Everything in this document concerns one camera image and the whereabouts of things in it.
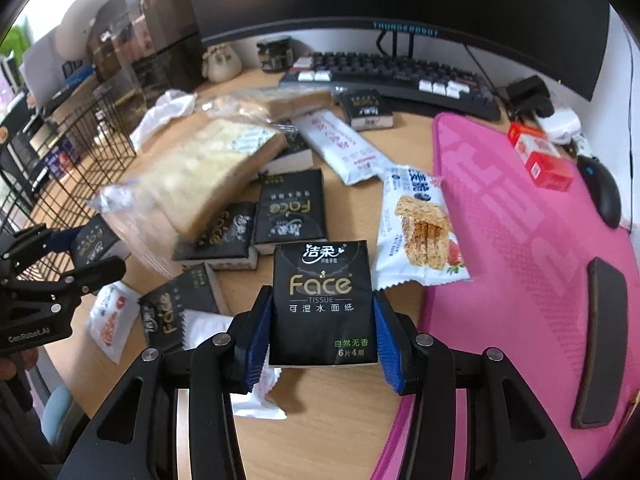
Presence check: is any black wrist rest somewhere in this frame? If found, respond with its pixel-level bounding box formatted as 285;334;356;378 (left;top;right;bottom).
572;258;628;429

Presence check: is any pink desk mat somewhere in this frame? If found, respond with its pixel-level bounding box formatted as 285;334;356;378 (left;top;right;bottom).
369;112;640;480

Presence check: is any black Face tissue pack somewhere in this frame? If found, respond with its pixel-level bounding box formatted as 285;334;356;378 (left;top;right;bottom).
269;240;378;367

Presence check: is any crumpled white tissue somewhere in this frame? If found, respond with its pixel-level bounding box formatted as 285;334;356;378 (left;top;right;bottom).
129;89;198;153

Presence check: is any person's left hand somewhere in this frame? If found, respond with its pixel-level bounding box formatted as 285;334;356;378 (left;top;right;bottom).
0;348;39;382

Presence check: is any black computer mouse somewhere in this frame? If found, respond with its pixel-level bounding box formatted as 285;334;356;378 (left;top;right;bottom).
577;155;622;229

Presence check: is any white powder sachet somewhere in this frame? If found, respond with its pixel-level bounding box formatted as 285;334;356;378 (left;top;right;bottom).
292;110;394;185

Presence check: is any white charger adapter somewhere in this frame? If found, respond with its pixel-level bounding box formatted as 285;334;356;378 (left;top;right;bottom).
533;105;582;145

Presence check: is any black curved monitor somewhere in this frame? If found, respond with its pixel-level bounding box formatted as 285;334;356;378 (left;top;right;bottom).
191;0;610;100

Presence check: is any small white red sachet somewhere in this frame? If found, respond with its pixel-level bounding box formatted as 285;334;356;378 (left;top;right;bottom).
87;282;140;364

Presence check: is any black mechanical keyboard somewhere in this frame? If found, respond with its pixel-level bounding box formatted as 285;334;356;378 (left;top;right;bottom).
279;52;501;122

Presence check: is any white round fan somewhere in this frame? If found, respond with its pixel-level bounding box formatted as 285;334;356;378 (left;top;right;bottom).
54;0;108;61

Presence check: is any white wafer snack packet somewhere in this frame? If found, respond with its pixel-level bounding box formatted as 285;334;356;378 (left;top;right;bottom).
372;166;471;290

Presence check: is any white ceramic vase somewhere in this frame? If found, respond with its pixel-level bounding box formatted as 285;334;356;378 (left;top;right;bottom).
202;44;243;84

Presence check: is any bagged sliced bread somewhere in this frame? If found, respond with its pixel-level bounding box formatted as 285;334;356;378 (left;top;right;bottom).
88;117;288;278

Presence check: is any brown cosmetics cabinet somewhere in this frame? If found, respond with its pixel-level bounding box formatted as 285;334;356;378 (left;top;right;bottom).
87;0;203;92

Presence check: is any red cigarette box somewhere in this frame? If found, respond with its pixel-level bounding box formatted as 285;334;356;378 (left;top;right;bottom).
506;122;574;192

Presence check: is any black wire basket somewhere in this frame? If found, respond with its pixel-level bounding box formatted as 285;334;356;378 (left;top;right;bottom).
1;76;134;235

